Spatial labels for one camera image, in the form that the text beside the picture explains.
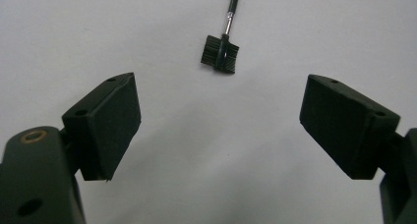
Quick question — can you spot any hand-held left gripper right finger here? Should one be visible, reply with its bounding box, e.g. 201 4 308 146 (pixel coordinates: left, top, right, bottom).
299 74 401 180

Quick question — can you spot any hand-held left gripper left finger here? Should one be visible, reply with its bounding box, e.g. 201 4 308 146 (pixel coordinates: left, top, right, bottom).
61 72 142 182

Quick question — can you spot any small black brush metal ferrule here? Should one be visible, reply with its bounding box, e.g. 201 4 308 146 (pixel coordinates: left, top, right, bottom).
200 0 242 75

